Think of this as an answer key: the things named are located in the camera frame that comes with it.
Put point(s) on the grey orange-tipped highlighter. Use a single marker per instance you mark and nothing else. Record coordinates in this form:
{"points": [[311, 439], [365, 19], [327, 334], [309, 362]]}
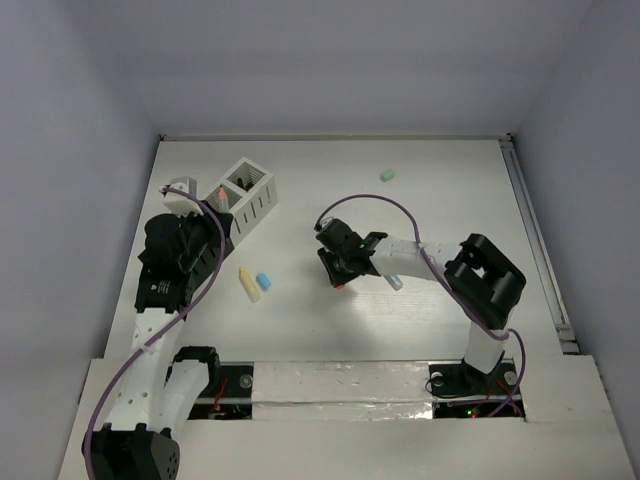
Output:
{"points": [[222, 200]]}

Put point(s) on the green highlighter cap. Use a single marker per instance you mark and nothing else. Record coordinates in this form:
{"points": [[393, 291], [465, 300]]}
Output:
{"points": [[387, 175]]}

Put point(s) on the blue highlighter cap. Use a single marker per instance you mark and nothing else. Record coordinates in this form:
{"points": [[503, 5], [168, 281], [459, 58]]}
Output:
{"points": [[263, 281]]}

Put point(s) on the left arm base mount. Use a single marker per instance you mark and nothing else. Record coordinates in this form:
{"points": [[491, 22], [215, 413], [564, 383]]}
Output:
{"points": [[230, 398]]}

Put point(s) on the yellow highlighter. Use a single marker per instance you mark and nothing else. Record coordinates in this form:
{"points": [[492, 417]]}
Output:
{"points": [[252, 290]]}

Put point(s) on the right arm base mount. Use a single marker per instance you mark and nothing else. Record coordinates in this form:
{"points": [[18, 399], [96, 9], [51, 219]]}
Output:
{"points": [[459, 392]]}

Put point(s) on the white slotted organizer box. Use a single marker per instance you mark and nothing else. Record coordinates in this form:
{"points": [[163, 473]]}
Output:
{"points": [[251, 195]]}

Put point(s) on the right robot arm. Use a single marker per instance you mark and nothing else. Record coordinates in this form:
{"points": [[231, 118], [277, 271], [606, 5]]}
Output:
{"points": [[484, 282]]}

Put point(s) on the black slotted organizer box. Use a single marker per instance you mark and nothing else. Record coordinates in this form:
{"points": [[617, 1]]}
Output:
{"points": [[207, 262]]}

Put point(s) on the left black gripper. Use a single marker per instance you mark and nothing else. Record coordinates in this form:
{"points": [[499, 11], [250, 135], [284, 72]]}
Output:
{"points": [[212, 239]]}

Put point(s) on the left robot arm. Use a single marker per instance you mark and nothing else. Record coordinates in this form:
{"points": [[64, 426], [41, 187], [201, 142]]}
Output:
{"points": [[133, 430]]}

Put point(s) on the blue highlighter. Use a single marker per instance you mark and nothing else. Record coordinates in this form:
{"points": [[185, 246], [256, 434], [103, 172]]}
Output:
{"points": [[395, 282]]}

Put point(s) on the aluminium side rail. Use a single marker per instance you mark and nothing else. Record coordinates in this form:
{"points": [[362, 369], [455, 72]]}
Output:
{"points": [[554, 299]]}

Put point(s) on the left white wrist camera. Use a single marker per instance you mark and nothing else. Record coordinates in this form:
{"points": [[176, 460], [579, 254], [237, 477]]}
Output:
{"points": [[179, 196]]}

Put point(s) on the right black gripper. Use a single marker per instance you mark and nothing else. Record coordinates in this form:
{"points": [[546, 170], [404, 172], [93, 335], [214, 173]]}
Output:
{"points": [[338, 276]]}

